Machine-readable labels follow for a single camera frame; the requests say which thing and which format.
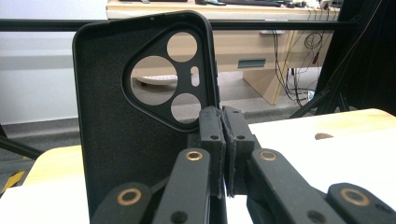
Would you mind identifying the round flat disc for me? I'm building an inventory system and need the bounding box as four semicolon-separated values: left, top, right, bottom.
134;73;178;87

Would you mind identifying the bundle of hanging cables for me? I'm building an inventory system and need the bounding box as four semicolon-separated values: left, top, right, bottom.
272;7;332;107

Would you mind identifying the white cabinet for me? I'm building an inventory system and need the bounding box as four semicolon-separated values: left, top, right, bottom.
0;0;108;126

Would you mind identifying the white table board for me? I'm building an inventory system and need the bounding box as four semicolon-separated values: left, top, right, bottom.
0;116;396;224

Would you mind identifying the black metal stand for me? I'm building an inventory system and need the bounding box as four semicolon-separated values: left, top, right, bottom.
289;83;351;119
0;123;45;161

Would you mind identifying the black phone case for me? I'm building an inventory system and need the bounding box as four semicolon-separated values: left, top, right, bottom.
71;9;221;219

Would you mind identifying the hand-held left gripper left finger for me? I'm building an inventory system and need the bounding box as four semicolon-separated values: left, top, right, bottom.
198;105;227;199

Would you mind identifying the black curtain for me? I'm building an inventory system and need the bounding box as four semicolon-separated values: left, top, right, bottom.
313;0;396;117

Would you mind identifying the black horizontal bar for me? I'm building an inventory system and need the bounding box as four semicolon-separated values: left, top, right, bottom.
0;18;362;33

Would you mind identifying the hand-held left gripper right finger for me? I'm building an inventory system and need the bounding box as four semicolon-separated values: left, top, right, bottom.
220;105;262;198

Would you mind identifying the light wooden desk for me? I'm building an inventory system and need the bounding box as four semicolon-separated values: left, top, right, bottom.
105;0;344;106

